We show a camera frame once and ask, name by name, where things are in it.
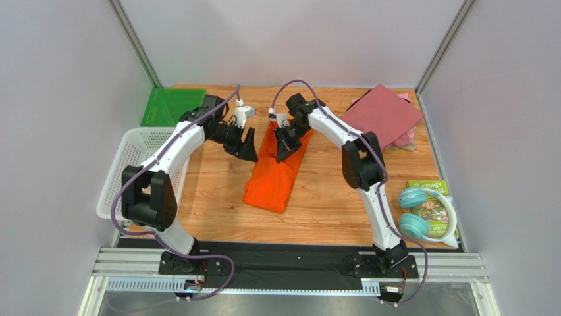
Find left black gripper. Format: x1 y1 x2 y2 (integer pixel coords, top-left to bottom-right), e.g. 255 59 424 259
209 120 259 163

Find orange t shirt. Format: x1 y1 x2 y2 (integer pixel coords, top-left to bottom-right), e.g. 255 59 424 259
242 122 313 214

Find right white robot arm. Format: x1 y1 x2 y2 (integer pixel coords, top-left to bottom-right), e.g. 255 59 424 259
269 93 409 275

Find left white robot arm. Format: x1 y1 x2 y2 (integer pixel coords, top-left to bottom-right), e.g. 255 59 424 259
115 95 258 258

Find green cutting mat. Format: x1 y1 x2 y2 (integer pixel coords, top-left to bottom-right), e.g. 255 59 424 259
140 88 207 127

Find white plastic basket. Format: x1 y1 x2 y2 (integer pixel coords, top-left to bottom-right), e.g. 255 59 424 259
96 127 174 221

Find folded maroon t shirt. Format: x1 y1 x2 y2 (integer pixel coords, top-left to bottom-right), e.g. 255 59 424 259
342 84 424 149

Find teal headphones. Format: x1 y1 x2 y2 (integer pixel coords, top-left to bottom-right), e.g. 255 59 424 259
398 187 458 243

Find green picture book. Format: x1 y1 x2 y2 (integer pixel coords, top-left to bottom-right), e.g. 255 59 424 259
405 179 460 246

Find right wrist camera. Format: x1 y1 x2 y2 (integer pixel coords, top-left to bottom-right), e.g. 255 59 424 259
268 107 290 128

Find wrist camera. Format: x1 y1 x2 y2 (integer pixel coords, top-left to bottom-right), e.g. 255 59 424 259
268 107 290 128
234 99 256 128

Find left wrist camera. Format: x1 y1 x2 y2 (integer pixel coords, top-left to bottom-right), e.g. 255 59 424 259
234 99 256 128

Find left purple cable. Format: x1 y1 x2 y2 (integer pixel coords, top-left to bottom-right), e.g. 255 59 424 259
109 84 242 303

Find purple cable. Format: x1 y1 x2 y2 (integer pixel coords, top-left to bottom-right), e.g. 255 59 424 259
109 84 242 303
271 79 429 306

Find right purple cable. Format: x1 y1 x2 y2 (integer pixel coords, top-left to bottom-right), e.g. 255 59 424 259
271 79 429 306

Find aluminium frame rail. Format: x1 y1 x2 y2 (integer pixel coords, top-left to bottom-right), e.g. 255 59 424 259
79 246 500 315

